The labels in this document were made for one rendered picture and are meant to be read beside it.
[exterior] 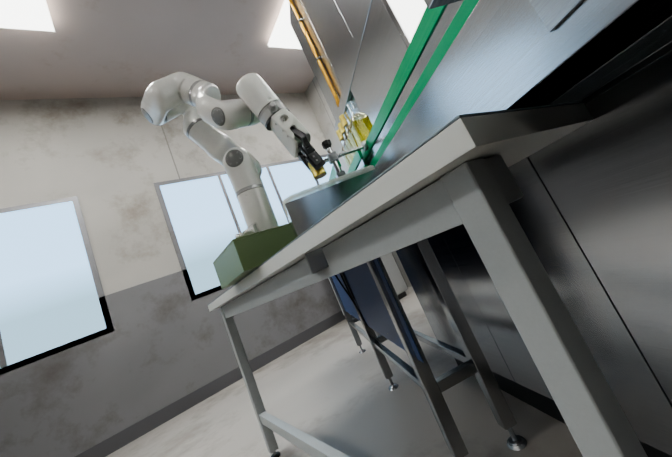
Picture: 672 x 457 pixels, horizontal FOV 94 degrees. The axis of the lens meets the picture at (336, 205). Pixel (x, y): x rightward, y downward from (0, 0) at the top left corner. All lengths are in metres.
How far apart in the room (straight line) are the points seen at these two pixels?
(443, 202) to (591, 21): 0.21
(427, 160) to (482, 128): 0.06
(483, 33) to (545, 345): 0.35
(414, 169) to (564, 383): 0.26
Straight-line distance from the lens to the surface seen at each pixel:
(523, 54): 0.42
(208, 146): 1.12
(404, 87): 0.67
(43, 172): 4.33
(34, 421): 3.88
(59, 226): 4.06
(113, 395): 3.81
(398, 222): 0.46
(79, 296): 3.86
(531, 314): 0.40
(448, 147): 0.33
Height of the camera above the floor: 0.67
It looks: 10 degrees up
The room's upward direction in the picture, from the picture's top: 24 degrees counter-clockwise
